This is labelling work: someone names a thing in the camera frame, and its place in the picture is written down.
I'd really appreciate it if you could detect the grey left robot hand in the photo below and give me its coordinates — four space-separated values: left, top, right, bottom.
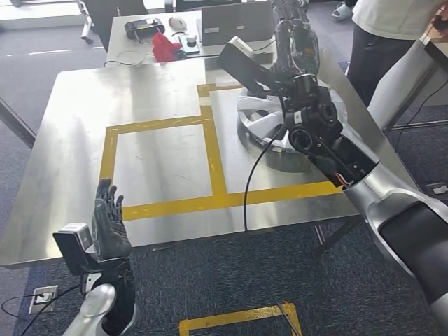
91 178 133 260

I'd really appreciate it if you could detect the silver plastic wheel cover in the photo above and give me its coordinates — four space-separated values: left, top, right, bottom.
236 85 348 154

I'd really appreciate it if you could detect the steel workbench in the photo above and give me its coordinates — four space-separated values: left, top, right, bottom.
0 46 421 270

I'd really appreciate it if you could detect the metal floor socket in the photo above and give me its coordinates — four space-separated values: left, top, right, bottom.
29 285 59 315

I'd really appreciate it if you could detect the yellow floor tape square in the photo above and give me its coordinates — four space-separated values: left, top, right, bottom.
179 302 302 336

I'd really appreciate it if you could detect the white desk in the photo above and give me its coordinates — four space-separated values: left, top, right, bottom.
105 9 278 68

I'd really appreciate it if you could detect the red cloth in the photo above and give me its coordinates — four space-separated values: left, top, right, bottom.
151 32 183 64

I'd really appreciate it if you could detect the black label printer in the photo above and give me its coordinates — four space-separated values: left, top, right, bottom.
124 17 166 43

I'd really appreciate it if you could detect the black office chair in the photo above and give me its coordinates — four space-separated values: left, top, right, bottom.
84 0 149 52

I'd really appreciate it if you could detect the white computer mouse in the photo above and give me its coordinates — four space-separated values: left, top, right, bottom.
168 16 188 32

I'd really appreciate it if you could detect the white table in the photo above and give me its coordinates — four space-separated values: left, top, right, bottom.
0 0 87 31

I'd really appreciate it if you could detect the person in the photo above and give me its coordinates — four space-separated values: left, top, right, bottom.
346 0 448 108
331 2 355 22

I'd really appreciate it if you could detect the white panel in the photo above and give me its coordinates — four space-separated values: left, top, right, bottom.
367 39 438 133

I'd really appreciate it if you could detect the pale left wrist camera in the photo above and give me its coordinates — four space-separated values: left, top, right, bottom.
57 223 94 251

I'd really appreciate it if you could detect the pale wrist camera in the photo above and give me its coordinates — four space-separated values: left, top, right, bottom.
57 223 94 251
228 36 256 60

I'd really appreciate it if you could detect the black left camera bracket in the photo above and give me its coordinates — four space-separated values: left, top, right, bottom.
52 232 132 277

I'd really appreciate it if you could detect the black camera bracket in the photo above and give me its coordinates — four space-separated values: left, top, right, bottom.
217 41 291 96
52 232 132 277

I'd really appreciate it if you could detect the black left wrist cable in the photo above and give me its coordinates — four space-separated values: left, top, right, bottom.
19 283 83 336

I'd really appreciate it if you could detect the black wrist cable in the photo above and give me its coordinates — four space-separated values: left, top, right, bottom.
243 122 286 233
19 283 83 336

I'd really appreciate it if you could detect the black floor cable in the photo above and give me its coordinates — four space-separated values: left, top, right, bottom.
1 292 46 322

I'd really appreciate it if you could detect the white cable loop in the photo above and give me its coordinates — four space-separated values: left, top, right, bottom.
103 50 148 68

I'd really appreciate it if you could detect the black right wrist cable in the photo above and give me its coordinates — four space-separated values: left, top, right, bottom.
243 122 286 233

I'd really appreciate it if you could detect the black right camera bracket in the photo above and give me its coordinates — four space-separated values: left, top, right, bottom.
217 41 291 96

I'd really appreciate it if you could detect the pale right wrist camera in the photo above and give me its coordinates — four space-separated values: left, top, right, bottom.
228 36 256 60

